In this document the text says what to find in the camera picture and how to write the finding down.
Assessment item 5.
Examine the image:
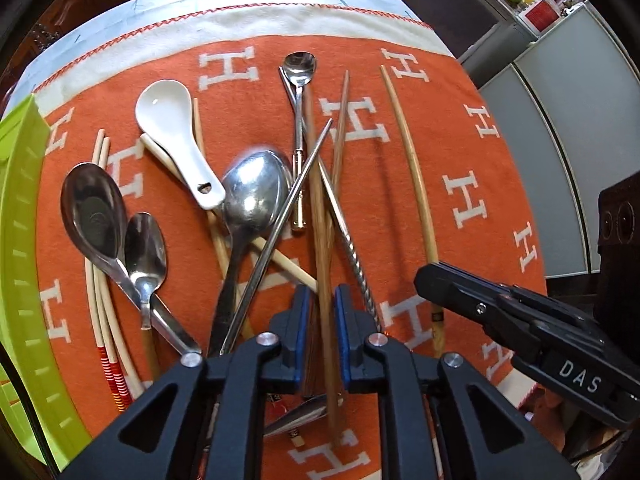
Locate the small gold-handled teaspoon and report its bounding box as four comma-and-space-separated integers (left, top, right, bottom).
282, 51, 318, 233

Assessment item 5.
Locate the orange H-pattern blanket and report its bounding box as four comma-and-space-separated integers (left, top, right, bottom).
1, 3, 544, 479

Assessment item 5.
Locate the twisted steel chopstick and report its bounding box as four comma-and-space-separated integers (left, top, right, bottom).
278, 65, 384, 334

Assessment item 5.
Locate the large steel oval spoon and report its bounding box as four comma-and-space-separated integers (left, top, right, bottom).
60, 162, 202, 356

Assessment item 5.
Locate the white ceramic soup spoon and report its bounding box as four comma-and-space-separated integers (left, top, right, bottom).
134, 79, 226, 210

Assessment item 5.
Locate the red box on fridge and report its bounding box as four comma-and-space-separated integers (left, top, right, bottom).
521, 0, 560, 34

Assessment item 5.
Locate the green plastic utensil tray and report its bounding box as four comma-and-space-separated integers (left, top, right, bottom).
1, 96, 90, 468

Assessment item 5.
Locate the person's right hand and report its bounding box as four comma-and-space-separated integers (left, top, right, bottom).
522, 386, 566, 452

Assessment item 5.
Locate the brown wooden chopstick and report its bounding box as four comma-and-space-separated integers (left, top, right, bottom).
325, 69, 350, 256
308, 155, 342, 448

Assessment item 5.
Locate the plain steel chopstick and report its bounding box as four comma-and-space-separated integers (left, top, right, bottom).
214, 119, 333, 356

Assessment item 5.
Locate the grey refrigerator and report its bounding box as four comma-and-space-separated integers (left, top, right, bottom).
459, 3, 639, 278

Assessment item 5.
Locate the wooden-handled steel spoon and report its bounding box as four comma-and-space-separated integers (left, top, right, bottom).
125, 211, 167, 380

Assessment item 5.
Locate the large steel serving spoon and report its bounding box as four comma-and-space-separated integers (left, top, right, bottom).
207, 148, 293, 356

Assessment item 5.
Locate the steel fork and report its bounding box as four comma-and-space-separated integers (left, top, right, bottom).
264, 394, 328, 438

